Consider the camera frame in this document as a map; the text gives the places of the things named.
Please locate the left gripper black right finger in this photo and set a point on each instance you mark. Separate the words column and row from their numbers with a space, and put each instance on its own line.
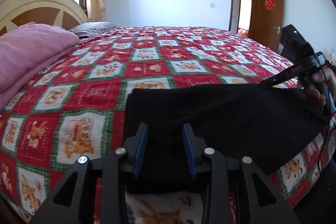
column 234, row 187

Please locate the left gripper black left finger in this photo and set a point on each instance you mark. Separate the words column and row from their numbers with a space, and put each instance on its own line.
column 96, row 186

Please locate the black pants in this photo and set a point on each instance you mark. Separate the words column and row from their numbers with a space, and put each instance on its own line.
column 269, row 125

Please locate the red double happiness decal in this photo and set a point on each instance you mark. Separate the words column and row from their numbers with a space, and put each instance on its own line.
column 269, row 4

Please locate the brown wooden door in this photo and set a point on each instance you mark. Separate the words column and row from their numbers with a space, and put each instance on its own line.
column 263, row 22

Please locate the red patchwork cartoon bedspread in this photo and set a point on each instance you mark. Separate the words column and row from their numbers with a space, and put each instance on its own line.
column 76, row 106

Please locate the striped grey pillow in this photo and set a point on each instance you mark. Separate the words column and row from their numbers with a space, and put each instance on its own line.
column 91, row 29

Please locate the folded pink blanket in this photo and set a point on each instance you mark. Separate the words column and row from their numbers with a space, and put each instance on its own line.
column 27, row 50

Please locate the cream and brown headboard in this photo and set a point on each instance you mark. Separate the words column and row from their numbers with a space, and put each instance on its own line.
column 63, row 13

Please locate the silver door handle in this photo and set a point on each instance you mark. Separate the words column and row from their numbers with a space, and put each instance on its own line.
column 278, row 29

